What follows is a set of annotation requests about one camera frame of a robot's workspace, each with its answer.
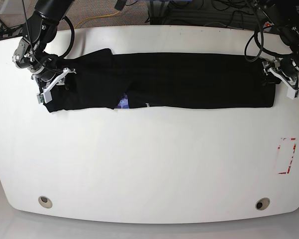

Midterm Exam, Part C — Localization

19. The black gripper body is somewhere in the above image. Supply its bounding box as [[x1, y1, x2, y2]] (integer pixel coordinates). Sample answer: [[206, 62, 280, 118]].
[[33, 67, 65, 93], [277, 57, 299, 85]]

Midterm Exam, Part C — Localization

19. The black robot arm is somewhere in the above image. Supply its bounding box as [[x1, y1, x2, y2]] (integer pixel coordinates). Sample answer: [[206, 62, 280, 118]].
[[12, 0, 75, 92], [254, 0, 299, 80]]

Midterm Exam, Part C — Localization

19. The right table cable grommet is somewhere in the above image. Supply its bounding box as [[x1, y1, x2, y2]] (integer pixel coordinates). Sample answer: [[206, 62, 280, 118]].
[[255, 198, 270, 211]]

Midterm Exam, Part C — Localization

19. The black tripod stand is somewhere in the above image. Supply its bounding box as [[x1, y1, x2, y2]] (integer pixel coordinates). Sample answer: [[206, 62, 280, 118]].
[[0, 19, 23, 41]]

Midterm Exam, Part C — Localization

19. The black T-shirt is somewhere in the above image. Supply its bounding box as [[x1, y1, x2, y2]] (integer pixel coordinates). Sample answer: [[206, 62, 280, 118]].
[[45, 48, 276, 112]]

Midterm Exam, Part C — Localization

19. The red tape rectangle marking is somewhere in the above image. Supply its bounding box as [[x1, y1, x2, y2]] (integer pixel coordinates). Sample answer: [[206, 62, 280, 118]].
[[275, 137, 297, 175]]

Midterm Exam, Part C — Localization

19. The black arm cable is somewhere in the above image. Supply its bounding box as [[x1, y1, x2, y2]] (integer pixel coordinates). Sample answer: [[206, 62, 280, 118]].
[[243, 0, 293, 63], [43, 16, 75, 63]]

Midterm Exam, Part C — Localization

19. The yellow cable on floor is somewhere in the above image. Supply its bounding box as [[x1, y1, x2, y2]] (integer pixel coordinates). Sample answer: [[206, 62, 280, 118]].
[[74, 9, 120, 29]]

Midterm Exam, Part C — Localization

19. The left table cable grommet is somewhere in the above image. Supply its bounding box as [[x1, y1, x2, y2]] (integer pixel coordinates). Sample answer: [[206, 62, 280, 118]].
[[38, 196, 53, 209]]

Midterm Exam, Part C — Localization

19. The table cable grommet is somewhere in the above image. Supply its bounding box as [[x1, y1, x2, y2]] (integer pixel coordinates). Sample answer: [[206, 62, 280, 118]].
[[255, 198, 270, 211], [38, 196, 53, 209]]

